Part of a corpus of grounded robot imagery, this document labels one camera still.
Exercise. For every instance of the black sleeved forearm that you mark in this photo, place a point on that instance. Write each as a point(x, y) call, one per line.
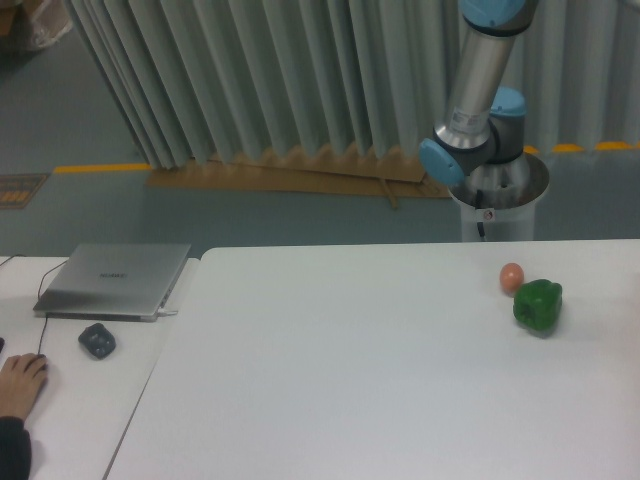
point(16, 453)

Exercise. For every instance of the pale green curtain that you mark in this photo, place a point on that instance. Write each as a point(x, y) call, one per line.
point(197, 79)

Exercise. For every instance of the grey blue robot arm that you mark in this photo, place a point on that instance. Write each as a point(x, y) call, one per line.
point(466, 136)

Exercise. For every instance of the brown egg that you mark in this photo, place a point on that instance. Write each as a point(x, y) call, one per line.
point(511, 277)

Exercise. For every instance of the green bell pepper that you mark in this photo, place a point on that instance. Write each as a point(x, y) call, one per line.
point(537, 306)

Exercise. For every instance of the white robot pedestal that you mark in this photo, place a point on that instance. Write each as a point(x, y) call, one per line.
point(497, 202)

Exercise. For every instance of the small black controller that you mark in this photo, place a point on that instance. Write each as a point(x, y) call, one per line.
point(98, 341)

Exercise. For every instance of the person's bare hand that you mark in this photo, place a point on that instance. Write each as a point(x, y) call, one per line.
point(19, 386)

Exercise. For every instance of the silver closed laptop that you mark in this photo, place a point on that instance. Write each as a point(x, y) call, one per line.
point(114, 281)

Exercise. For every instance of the black computer mouse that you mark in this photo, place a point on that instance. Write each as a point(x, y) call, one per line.
point(39, 364)

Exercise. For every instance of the brown cardboard sheet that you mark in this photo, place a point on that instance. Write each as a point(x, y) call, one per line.
point(392, 176)

